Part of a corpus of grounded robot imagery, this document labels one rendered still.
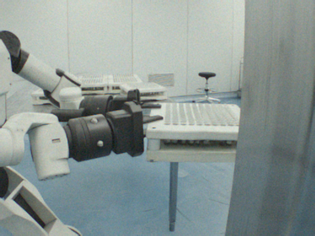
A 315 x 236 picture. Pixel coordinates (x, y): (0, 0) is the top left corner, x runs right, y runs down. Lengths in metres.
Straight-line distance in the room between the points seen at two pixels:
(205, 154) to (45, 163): 0.32
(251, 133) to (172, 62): 5.42
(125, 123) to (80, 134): 0.10
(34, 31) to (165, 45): 2.46
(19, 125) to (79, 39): 4.53
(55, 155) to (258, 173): 0.41
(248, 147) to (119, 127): 0.42
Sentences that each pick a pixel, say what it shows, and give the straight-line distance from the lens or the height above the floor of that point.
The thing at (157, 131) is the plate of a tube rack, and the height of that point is 1.06.
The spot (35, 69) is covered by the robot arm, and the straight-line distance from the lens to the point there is 1.02.
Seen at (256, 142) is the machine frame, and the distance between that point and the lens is 0.16.
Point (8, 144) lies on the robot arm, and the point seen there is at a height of 1.09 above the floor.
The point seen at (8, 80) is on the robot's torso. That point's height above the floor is 1.14.
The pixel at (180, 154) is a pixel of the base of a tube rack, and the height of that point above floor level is 1.01.
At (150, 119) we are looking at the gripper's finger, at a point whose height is 1.07.
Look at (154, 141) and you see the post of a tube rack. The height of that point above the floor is 1.04.
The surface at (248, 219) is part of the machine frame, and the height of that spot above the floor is 1.14.
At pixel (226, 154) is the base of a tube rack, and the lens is 0.60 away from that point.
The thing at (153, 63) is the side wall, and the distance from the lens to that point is 5.40.
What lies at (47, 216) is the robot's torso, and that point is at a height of 0.71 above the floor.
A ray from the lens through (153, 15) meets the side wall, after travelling 5.40.
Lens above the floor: 1.24
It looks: 16 degrees down
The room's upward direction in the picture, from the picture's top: straight up
